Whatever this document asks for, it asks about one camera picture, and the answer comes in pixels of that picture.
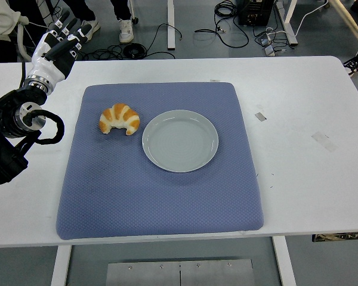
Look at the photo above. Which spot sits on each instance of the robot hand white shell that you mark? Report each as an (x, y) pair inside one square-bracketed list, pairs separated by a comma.
[(41, 64)]

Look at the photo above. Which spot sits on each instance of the croissant bread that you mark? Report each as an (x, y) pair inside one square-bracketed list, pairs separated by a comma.
[(119, 114)]

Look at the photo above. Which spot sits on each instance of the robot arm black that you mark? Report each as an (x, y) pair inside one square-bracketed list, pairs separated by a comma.
[(6, 119)]

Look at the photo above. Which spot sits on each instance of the grey round plate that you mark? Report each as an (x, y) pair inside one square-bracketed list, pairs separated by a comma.
[(180, 143)]

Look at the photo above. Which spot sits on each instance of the person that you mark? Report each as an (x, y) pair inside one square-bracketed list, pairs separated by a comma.
[(3, 18)]

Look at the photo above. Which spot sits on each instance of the person's leg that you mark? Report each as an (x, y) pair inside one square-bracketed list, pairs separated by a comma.
[(122, 9), (83, 9)]

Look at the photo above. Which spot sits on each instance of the white background table leg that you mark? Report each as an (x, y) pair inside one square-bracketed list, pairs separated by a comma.
[(171, 21)]

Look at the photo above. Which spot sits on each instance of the blue quilted mat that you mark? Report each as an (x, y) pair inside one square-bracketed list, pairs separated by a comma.
[(155, 202)]

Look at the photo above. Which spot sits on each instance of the black equipment box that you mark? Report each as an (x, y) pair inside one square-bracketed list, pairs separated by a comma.
[(256, 12)]

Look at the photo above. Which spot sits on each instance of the grey tape piece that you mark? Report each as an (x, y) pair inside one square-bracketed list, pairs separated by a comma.
[(260, 117)]

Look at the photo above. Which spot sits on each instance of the grey foot pedal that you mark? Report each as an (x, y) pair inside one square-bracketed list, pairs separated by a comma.
[(270, 51)]

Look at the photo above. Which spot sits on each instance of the clear tape piece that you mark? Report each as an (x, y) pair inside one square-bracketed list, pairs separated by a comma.
[(323, 141)]

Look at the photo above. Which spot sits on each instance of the person's black white shoe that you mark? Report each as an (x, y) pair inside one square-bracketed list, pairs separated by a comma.
[(355, 64)]

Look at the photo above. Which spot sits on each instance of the label strip under table edge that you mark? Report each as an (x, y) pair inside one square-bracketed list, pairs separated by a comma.
[(340, 236)]

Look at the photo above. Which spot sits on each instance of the white tube frame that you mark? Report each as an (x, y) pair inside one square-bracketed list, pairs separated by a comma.
[(22, 47)]

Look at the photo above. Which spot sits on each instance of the white background table frame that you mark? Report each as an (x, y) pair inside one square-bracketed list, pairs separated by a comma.
[(290, 24)]

